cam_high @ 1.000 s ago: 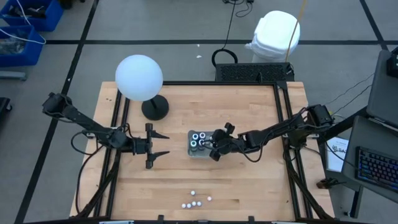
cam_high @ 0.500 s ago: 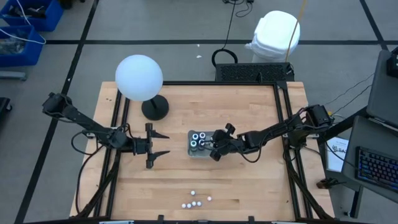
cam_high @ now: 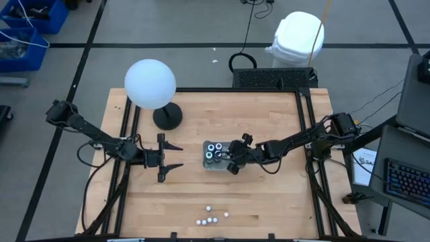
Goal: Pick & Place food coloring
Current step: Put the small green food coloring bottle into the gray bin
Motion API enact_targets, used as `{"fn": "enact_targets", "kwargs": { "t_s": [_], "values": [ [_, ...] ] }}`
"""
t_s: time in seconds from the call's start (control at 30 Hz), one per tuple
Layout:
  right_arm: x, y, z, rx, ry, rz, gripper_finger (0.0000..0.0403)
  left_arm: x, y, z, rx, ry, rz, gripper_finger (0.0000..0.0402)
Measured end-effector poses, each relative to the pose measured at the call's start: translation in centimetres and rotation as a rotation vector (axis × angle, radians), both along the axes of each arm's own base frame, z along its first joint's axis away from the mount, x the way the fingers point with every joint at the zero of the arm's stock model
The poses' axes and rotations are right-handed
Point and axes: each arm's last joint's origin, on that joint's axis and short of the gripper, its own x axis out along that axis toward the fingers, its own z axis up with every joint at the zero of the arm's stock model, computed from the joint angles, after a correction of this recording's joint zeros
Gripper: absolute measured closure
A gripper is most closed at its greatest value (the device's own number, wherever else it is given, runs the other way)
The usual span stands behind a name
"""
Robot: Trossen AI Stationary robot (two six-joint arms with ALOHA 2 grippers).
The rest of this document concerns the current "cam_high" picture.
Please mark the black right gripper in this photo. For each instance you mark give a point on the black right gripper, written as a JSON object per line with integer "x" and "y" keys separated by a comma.
{"x": 242, "y": 153}

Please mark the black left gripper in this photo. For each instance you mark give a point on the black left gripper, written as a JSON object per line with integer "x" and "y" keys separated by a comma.
{"x": 154, "y": 158}

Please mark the large bottle dark tip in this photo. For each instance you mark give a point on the large bottle dark tip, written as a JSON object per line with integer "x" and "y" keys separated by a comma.
{"x": 217, "y": 154}

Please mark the large bottle purple tip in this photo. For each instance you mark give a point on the large bottle purple tip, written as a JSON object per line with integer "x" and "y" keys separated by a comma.
{"x": 218, "y": 146}

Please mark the large bottle green tip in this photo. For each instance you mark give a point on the large bottle green tip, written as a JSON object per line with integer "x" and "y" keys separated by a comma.
{"x": 209, "y": 155}

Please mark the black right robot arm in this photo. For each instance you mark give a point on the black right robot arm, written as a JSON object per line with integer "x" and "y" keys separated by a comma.
{"x": 295, "y": 140}

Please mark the white globe lamp black base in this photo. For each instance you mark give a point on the white globe lamp black base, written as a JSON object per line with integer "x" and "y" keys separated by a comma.
{"x": 150, "y": 84}

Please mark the black perforated computer case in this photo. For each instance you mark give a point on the black perforated computer case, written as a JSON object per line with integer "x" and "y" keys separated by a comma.
{"x": 268, "y": 79}

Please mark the white plastic covered bin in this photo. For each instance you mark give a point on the white plastic covered bin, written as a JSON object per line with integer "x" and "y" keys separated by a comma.
{"x": 295, "y": 37}

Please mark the white printed paper sheet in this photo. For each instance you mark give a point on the white printed paper sheet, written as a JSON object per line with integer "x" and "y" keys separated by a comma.
{"x": 363, "y": 171}

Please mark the blue plastic storage bin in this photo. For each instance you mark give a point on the blue plastic storage bin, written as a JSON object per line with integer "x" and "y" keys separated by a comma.
{"x": 57, "y": 17}
{"x": 37, "y": 57}

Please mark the grey metal bar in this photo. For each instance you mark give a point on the grey metal bar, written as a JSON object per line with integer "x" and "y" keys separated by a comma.
{"x": 13, "y": 81}

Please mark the grey workstation desk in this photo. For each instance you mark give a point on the grey workstation desk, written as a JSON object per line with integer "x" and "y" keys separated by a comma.
{"x": 410, "y": 148}

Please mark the black backlit keyboard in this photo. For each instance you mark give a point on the black backlit keyboard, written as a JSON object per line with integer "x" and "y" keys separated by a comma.
{"x": 408, "y": 183}

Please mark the clear bag of parts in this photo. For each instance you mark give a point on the clear bag of parts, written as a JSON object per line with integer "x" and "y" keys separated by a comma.
{"x": 13, "y": 50}

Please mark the grey desk panel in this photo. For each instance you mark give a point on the grey desk panel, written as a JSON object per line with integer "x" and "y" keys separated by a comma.
{"x": 415, "y": 97}

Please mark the black handheld device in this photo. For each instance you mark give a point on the black handheld device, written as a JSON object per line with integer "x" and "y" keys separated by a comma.
{"x": 37, "y": 12}

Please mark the black desk device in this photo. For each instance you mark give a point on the black desk device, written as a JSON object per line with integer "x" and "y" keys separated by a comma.
{"x": 425, "y": 69}

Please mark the black aluminium table frame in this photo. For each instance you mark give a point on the black aluminium table frame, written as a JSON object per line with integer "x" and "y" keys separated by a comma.
{"x": 235, "y": 90}

